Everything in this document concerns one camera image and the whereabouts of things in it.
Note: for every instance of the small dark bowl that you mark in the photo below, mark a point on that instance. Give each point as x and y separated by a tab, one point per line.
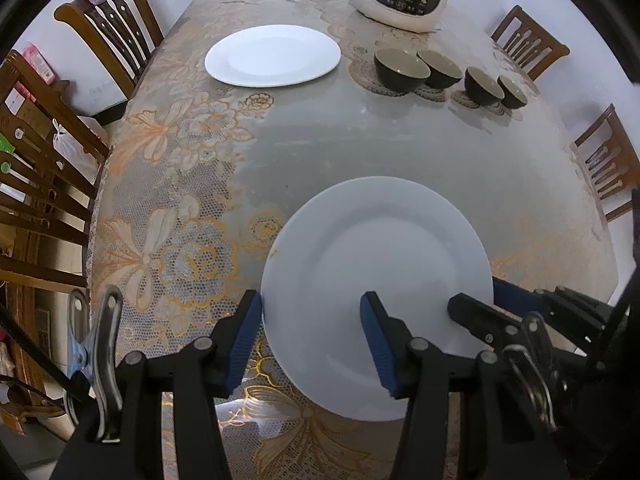
514	94
482	87

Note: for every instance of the large dark bowl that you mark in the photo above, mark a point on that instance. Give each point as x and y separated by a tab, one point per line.
442	67
400	72

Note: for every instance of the lace doily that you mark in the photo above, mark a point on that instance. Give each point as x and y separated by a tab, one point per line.
462	99
361	77

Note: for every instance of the white plastic bag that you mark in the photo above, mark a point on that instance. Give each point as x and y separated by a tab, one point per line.
67	149

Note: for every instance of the pink box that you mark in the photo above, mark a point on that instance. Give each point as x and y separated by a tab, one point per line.
40	62

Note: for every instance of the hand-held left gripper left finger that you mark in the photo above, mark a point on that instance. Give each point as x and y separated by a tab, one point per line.
245	342

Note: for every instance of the white round plate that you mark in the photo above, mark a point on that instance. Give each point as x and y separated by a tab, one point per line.
272	55
375	270

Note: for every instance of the cardboard box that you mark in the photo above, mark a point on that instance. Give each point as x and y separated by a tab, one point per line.
20	105

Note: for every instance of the wooden chair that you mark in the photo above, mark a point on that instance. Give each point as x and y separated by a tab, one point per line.
607	160
50	110
127	35
530	42

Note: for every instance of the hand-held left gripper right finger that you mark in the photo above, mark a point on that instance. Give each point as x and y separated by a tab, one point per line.
381	345

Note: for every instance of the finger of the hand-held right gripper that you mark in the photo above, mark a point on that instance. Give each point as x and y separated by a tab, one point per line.
517	297
475	316

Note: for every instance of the lace floral tablecloth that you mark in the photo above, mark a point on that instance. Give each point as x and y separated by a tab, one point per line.
320	145

